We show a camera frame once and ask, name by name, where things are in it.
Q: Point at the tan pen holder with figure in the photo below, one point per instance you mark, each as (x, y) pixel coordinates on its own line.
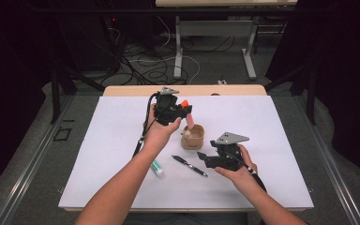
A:
(193, 142)

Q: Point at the person's left hand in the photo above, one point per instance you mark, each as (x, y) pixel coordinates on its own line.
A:
(159, 134)

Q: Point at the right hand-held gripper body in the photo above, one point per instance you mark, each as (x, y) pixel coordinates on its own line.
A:
(229, 156)

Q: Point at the desk with white legs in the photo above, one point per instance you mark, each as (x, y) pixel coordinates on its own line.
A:
(178, 47)

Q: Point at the white table cover sheet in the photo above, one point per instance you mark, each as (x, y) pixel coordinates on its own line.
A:
(262, 118)

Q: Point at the black pen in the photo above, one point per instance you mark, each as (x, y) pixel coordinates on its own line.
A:
(189, 165)

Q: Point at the black metal stand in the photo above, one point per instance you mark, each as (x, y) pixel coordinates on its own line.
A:
(311, 93)
(55, 93)

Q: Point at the person's grey clothing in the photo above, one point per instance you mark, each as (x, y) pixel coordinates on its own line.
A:
(187, 219)

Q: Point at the white green glue stick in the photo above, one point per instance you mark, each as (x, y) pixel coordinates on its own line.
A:
(158, 168)

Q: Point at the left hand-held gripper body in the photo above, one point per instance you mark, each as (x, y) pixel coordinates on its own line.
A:
(165, 109)

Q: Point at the aluminium floor rail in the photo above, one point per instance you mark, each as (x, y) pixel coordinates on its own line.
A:
(331, 168)
(28, 175)

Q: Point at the small white plug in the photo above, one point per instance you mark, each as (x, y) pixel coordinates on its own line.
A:
(222, 82)

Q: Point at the person's right hand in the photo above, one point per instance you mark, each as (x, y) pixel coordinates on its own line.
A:
(242, 176)

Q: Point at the dark box with red light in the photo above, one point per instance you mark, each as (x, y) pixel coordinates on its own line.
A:
(84, 43)

